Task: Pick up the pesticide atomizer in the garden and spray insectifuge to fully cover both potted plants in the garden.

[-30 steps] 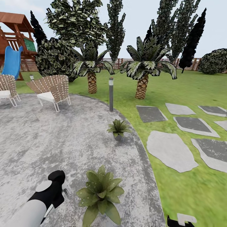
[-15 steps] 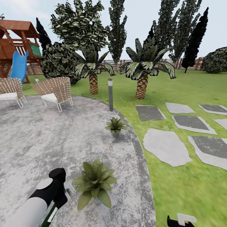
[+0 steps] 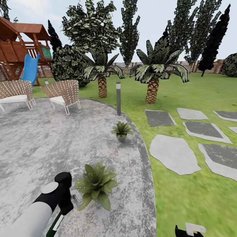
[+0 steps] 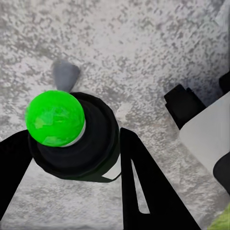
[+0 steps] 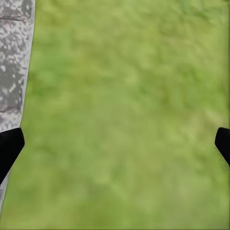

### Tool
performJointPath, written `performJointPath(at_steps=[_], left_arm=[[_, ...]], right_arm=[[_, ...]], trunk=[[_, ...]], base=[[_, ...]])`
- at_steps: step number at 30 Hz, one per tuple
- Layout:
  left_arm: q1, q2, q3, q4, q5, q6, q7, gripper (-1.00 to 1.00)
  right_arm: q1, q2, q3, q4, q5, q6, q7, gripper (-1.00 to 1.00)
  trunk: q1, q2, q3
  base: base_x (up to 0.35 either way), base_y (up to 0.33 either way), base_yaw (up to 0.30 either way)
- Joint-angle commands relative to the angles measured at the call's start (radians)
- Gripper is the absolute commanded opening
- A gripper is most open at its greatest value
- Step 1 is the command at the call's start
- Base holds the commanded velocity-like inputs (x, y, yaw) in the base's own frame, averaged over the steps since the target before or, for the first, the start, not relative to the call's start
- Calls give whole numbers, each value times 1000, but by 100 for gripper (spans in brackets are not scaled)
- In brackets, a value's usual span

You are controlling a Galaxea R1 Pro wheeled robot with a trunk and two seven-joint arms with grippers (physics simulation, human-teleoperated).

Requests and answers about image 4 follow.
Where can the insectifuge atomizer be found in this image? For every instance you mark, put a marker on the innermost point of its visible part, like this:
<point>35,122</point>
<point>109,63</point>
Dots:
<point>73,135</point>

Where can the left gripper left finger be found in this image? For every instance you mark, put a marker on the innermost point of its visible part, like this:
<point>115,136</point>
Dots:
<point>15,158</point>

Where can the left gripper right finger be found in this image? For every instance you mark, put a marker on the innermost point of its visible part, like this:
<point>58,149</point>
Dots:
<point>167,211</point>

